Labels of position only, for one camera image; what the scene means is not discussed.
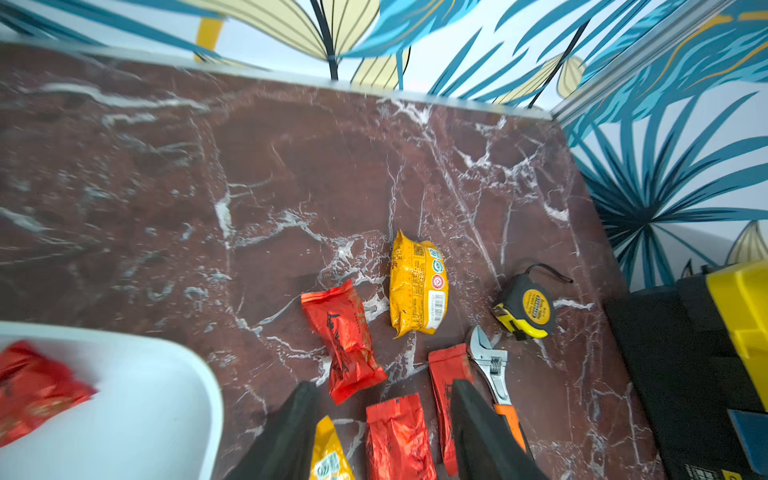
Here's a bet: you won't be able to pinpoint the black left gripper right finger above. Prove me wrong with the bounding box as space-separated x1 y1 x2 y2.
451 379 547 480

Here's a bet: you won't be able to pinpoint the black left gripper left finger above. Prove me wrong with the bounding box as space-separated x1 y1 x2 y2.
226 381 318 479

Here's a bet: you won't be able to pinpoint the yellow orange tea bag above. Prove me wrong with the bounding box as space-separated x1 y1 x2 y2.
310 416 355 480

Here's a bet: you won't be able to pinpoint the narrow red tea bag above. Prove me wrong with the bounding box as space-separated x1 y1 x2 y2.
428 344 474 476

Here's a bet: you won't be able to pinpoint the white plastic storage box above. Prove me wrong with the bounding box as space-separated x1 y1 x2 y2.
1 321 224 479

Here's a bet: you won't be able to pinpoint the red tea bags in box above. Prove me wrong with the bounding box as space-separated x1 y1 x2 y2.
1 341 97 447

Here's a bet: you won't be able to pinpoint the yellow black tape measure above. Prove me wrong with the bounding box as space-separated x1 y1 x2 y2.
491 263 574 340

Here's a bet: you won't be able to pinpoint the yellow black toolbox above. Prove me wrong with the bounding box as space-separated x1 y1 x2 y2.
605 260 767 479

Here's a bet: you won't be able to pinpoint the adjustable wrench orange handle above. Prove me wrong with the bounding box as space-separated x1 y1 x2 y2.
468 326 530 454

